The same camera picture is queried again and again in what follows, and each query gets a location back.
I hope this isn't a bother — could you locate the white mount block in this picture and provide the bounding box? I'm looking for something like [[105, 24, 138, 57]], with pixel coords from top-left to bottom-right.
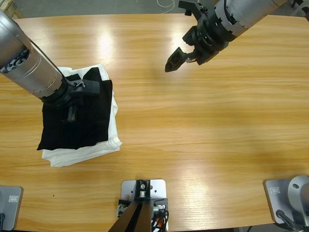
[[120, 178, 169, 232]]

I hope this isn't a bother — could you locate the black cable at mount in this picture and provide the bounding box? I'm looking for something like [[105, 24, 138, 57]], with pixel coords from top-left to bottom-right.
[[151, 209, 170, 232]]

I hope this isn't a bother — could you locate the white cloth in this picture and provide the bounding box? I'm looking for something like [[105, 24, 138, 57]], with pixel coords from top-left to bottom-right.
[[41, 63, 123, 168]]

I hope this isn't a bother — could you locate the black Unitree polo shirt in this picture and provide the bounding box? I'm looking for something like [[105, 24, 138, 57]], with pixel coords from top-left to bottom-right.
[[36, 67, 113, 151]]

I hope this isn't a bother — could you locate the white floor cable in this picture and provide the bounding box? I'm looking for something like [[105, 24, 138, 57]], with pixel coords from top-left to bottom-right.
[[156, 0, 175, 12]]

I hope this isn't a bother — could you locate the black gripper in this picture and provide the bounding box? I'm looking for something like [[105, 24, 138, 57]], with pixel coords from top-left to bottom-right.
[[41, 83, 85, 123], [164, 9, 237, 73]]

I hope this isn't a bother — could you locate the silver connector plug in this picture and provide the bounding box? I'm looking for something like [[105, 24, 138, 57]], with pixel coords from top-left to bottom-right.
[[153, 204, 167, 215], [117, 203, 129, 218]]

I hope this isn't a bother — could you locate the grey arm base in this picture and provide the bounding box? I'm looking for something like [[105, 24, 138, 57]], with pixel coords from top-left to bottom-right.
[[263, 175, 309, 225], [0, 185, 24, 232]]

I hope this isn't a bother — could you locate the wooden pallet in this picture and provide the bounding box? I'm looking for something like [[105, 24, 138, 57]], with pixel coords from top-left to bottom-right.
[[0, 0, 25, 20]]

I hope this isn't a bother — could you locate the orange cable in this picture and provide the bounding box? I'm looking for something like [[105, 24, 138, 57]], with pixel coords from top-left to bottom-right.
[[151, 216, 169, 232]]

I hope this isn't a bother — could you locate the dark camera post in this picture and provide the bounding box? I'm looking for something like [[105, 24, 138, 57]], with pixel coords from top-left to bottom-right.
[[107, 178, 152, 232]]

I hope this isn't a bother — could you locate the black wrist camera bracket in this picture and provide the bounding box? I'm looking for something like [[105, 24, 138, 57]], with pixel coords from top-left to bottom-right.
[[178, 0, 210, 18], [64, 74, 101, 97]]

